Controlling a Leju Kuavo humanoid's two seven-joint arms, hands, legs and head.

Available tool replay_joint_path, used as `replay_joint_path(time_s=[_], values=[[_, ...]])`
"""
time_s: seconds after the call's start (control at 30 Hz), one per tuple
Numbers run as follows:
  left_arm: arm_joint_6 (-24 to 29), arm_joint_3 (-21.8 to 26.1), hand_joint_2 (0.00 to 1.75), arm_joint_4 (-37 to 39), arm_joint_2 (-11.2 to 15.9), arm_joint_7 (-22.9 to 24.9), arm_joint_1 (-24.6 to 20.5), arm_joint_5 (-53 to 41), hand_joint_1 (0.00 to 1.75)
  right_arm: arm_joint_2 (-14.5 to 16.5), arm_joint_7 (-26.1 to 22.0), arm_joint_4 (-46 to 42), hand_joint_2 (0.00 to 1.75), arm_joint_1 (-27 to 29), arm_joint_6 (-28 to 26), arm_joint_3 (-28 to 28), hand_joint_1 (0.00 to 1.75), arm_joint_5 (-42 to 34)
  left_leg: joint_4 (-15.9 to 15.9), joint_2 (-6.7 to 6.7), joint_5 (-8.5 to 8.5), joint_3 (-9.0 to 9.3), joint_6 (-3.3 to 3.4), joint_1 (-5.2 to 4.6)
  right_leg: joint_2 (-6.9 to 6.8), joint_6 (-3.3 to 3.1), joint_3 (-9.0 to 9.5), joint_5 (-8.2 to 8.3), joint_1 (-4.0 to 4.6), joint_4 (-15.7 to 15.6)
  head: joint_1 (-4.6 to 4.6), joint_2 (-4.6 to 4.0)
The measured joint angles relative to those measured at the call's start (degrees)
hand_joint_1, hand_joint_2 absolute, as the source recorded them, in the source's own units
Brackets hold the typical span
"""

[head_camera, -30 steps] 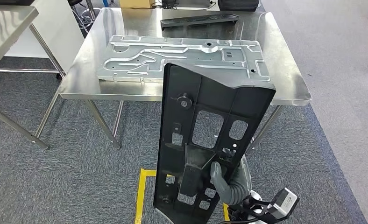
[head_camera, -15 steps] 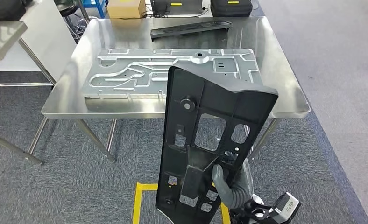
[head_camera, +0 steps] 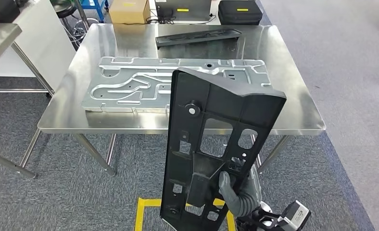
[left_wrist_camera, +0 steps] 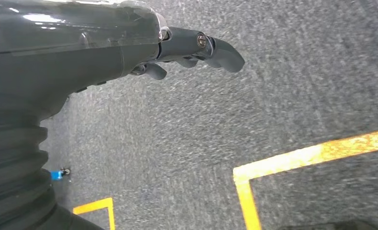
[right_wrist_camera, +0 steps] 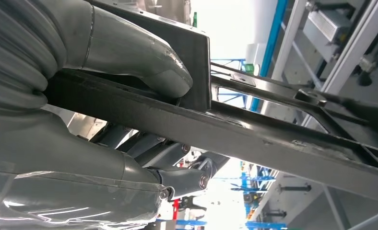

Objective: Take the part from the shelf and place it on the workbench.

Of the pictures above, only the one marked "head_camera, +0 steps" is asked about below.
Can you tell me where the stamped grey metal plate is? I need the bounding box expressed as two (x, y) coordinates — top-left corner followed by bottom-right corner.
(81, 56), (272, 114)

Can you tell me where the white cabinet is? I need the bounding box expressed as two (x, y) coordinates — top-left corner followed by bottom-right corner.
(0, 0), (77, 94)

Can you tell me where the steel workbench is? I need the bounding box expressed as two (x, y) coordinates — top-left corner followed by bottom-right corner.
(37, 22), (327, 178)

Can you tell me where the black stool chrome base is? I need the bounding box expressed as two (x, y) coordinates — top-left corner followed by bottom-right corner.
(51, 0), (100, 44)

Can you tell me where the blue metal frame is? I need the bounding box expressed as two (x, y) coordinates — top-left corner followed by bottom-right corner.
(80, 0), (110, 24)

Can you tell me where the black cable bundle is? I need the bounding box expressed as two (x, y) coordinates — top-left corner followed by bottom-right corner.
(145, 8), (217, 26)

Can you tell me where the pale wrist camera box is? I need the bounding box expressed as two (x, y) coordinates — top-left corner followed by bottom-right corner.
(277, 200), (312, 231)

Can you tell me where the black zip case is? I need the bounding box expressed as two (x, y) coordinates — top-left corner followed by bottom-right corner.
(217, 0), (264, 26)
(0, 0), (21, 23)

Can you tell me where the grey laptop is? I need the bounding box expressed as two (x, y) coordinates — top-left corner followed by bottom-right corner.
(154, 0), (213, 23)

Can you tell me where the black plastic panel part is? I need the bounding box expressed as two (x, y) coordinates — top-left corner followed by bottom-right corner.
(155, 28), (243, 50)
(160, 67), (288, 231)

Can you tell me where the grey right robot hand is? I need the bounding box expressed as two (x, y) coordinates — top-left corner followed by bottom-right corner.
(218, 164), (262, 218)

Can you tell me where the cardboard box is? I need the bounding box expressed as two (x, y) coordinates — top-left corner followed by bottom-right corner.
(109, 0), (152, 25)

